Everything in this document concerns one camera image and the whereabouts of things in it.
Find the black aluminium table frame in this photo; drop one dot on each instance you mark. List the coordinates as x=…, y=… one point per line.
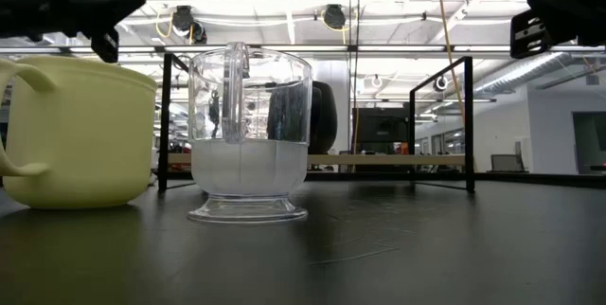
x=521, y=179

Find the black computer case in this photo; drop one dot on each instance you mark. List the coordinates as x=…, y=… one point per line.
x=379, y=127

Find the pale yellow plastic mug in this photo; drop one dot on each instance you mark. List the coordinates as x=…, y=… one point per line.
x=80, y=130

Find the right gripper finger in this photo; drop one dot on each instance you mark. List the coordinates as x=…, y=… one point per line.
x=561, y=11

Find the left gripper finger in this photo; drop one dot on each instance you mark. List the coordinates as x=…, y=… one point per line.
x=116, y=4

